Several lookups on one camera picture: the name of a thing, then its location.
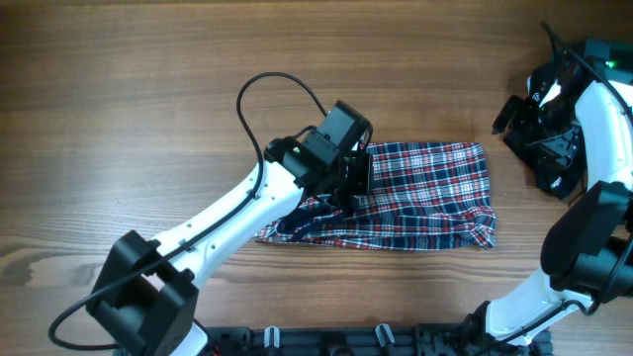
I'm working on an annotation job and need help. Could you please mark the plaid sleeveless shirt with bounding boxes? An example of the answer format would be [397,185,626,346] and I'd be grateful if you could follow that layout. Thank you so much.
[254,142,497,251]

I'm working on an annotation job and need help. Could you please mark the black mesh shorts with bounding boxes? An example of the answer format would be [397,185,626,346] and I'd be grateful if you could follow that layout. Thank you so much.
[493,39,632,200]

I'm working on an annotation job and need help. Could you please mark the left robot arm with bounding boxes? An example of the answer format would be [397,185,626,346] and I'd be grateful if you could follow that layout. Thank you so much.
[86,101,373,355]

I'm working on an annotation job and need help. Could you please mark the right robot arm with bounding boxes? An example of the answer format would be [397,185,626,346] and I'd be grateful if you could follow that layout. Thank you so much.
[457,36,632,355]

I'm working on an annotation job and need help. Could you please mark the right black camera cable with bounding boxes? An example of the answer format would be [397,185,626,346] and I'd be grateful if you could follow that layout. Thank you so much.
[494,20,633,347]

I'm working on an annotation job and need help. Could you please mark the black camera cable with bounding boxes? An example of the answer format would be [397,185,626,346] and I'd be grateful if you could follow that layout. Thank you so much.
[494,20,633,347]
[47,71,330,352]

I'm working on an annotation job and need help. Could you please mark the left black camera cable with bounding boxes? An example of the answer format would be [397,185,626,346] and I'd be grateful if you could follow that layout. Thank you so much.
[47,71,330,352]

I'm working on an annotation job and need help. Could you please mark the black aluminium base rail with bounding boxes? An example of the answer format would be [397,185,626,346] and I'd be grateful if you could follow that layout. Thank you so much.
[202,323,554,356]

